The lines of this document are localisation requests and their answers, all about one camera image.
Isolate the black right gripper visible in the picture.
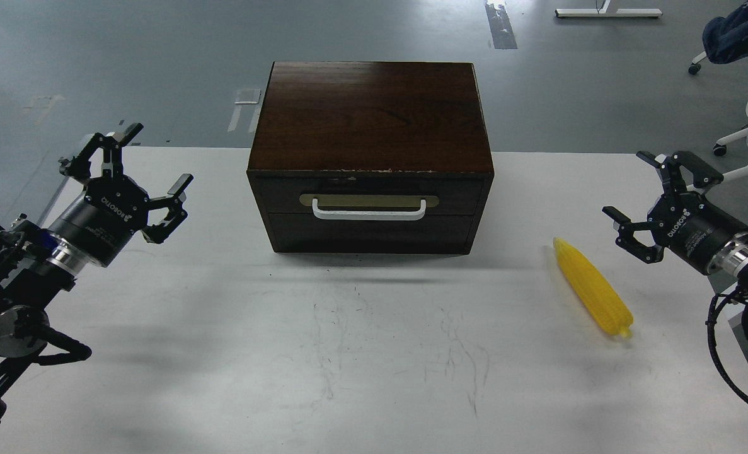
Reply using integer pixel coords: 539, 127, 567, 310
602, 151, 748, 276

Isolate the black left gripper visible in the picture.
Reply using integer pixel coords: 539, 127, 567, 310
47, 123, 194, 267

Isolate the yellow corn cob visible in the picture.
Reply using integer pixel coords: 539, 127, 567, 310
553, 236, 634, 339

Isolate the wooden drawer with white handle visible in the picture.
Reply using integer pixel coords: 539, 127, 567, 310
253, 177, 483, 216

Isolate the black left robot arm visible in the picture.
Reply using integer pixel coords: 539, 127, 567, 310
0, 123, 193, 423

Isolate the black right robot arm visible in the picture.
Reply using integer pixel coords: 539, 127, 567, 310
603, 151, 748, 293

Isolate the dark wooden drawer cabinet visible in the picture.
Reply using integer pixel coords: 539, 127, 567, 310
247, 61, 495, 255

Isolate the dark blue cloth on chair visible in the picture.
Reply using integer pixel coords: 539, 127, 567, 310
701, 1, 748, 64

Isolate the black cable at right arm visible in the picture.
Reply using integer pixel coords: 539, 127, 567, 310
705, 285, 748, 421

